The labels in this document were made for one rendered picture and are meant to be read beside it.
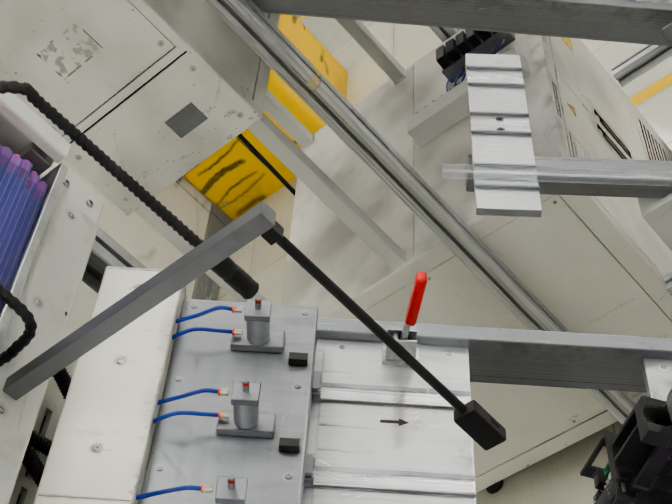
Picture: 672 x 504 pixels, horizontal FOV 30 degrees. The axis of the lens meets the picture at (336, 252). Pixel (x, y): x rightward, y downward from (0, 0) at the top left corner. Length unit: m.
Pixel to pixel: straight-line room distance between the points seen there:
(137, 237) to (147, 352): 2.90
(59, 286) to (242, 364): 0.18
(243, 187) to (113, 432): 3.38
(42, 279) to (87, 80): 0.94
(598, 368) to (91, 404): 0.53
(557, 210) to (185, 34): 0.69
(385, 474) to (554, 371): 0.25
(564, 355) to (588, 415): 1.17
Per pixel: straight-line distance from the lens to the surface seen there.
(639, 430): 0.96
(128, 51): 2.03
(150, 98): 2.07
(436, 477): 1.17
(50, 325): 1.14
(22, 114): 1.21
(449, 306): 2.28
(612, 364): 1.34
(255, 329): 1.18
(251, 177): 4.42
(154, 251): 4.09
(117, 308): 0.98
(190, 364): 1.18
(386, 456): 1.19
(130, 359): 1.16
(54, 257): 1.19
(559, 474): 2.61
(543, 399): 2.45
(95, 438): 1.10
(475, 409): 1.02
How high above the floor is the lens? 1.69
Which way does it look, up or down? 26 degrees down
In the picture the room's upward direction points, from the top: 46 degrees counter-clockwise
